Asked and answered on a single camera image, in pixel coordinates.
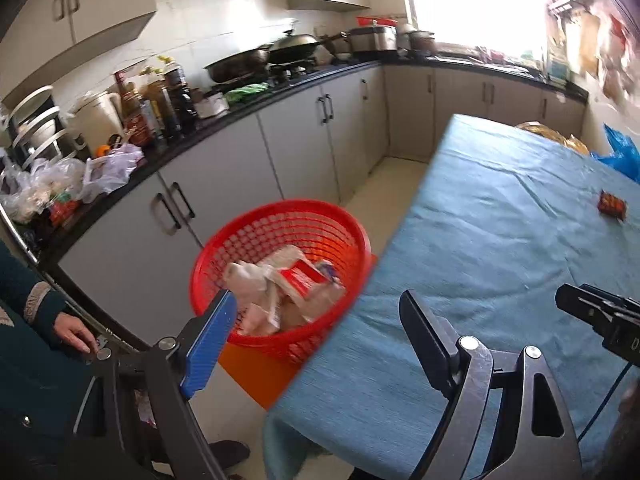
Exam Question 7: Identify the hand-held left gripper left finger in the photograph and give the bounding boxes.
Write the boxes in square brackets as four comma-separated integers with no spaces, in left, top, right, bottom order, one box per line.
[70,287,238,480]

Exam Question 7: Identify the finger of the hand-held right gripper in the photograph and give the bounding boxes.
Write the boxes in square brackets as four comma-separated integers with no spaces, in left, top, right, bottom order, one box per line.
[555,282,613,333]

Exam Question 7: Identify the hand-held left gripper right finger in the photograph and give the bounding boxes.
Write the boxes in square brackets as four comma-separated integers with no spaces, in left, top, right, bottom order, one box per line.
[399,289,585,480]

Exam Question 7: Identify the red plastic basket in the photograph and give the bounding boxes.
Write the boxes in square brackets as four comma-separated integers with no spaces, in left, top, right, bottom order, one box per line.
[189,200,373,365]

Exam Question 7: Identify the person's right forearm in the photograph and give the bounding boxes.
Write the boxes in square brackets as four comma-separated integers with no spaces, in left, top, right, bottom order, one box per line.
[597,390,640,480]

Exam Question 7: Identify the orange plastic stool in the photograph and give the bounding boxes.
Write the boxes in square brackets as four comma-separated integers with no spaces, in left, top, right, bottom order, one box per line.
[217,255,378,411]

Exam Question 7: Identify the white crumpled wrapper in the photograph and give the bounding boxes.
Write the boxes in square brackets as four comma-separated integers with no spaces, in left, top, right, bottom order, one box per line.
[222,259,283,337]
[280,280,348,331]

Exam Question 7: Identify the red snack packet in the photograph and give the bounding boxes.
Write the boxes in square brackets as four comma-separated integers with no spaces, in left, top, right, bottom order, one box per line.
[597,189,628,221]

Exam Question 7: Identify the blue tablecloth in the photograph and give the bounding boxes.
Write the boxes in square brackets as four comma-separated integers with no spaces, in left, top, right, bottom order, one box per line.
[262,112,640,480]

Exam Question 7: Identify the red and white carton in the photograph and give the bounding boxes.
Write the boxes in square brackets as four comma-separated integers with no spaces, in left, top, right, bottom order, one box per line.
[277,260,331,306]

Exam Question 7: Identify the blue plastic bag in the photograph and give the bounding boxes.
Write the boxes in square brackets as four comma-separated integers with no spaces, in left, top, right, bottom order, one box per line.
[590,122,640,183]

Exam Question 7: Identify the golden brown bag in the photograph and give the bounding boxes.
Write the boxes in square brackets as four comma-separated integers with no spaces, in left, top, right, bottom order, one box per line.
[515,121,591,156]

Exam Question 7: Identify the small red packet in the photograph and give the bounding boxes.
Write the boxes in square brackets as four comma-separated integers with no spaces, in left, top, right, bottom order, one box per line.
[47,199,81,226]

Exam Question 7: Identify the white plastic bag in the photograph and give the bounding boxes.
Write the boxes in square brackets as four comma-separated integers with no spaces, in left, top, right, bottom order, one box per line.
[82,143,146,201]

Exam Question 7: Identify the black kitchen countertop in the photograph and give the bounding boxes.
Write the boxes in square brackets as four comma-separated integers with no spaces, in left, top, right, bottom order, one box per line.
[30,52,591,261]

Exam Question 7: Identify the grey base cabinets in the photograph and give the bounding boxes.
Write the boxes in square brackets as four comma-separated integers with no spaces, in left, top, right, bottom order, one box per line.
[55,62,588,346]

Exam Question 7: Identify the clear plastic bag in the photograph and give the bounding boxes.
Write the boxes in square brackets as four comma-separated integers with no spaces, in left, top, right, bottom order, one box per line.
[0,157,86,223]

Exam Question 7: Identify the group of condiment bottles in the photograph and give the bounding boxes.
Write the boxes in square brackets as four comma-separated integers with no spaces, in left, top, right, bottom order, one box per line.
[114,55,201,148]

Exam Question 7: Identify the white electric pot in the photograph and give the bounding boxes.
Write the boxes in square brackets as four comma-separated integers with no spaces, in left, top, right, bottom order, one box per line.
[65,91,123,158]

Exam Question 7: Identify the hanging wooden board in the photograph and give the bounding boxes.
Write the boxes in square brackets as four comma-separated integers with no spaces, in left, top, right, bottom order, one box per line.
[567,10,601,78]

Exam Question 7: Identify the white dish rack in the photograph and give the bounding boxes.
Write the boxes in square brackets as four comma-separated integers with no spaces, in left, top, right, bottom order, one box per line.
[0,85,88,171]

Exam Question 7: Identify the dark open wok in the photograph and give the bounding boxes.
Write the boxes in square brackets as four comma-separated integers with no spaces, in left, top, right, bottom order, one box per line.
[204,45,273,83]

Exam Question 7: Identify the gas stove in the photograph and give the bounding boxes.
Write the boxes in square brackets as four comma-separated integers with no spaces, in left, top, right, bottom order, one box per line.
[207,57,321,93]

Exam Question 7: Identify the dark lidded pot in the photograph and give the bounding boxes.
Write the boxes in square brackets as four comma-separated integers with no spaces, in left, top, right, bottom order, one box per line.
[397,22,436,56]

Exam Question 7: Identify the steel cooking pot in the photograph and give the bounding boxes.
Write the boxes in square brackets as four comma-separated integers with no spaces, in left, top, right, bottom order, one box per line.
[347,25,398,56]

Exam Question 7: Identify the wok with metal lid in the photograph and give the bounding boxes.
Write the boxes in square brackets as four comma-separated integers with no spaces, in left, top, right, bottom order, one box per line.
[267,30,326,65]

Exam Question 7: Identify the kitchen window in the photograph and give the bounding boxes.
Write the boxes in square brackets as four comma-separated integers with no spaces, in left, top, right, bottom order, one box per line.
[402,0,556,61]

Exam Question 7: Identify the blue cable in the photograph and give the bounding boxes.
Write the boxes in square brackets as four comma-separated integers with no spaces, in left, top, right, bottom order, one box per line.
[577,360,632,443]

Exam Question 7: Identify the metal wall rack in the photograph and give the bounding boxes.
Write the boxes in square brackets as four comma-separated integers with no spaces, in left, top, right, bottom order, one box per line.
[545,0,588,21]

